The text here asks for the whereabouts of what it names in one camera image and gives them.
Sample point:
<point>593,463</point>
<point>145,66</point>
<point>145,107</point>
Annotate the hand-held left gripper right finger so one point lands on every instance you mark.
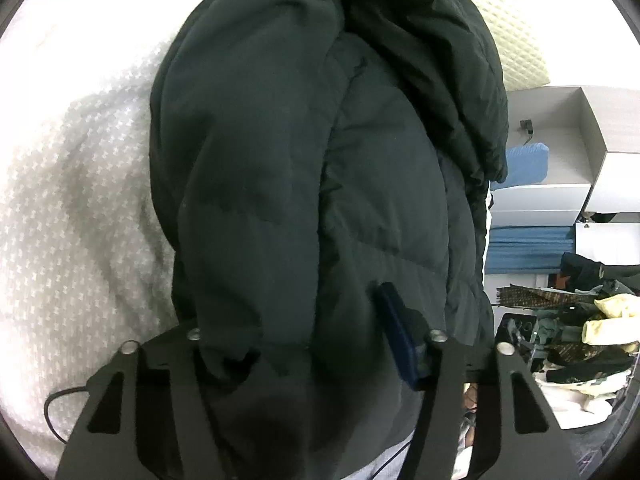
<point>400,340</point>

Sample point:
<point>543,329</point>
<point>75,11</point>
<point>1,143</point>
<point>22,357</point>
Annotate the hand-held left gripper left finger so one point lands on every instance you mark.
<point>185,375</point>

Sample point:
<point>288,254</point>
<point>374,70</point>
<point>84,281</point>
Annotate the black puffer jacket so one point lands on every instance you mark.
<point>300,160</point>

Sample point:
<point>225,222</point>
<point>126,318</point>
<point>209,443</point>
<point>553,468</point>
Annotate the pile of clothes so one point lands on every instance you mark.
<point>575,355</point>

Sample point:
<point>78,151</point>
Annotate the blue curtain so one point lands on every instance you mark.
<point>525,250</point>

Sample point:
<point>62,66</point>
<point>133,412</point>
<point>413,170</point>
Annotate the grey patterned duvet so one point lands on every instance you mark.
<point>75,210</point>

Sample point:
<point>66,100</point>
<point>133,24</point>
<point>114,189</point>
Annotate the blue cloth on shelf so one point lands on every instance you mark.
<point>525,165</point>

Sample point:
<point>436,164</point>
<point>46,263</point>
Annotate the white wardrobe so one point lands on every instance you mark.
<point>617,160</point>

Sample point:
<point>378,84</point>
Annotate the cream quilted headboard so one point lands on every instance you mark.
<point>515,45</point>

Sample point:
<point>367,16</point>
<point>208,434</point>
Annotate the black wall socket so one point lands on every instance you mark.
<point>526,126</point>

